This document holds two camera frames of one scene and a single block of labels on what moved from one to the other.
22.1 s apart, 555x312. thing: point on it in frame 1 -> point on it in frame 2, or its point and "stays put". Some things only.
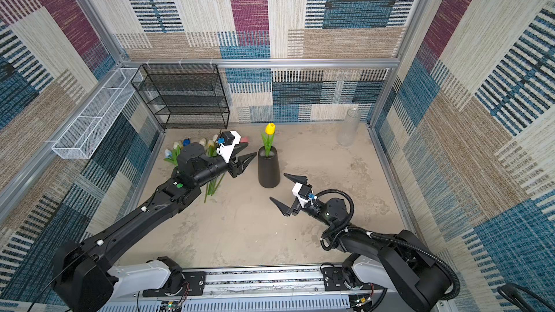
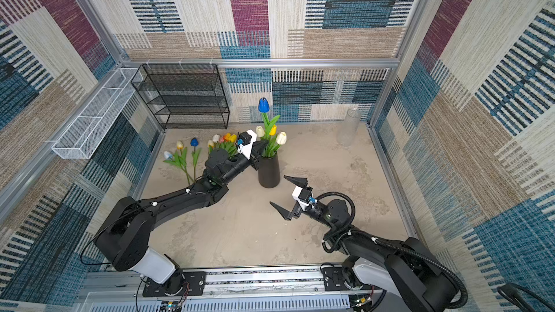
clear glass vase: x=347 y=130 stays put
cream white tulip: x=212 y=151 -> x=281 y=139
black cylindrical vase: x=269 y=174 stays put
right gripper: x=285 y=209 stays put
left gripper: x=240 y=167 -> x=255 y=156
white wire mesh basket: x=85 y=133 stays put
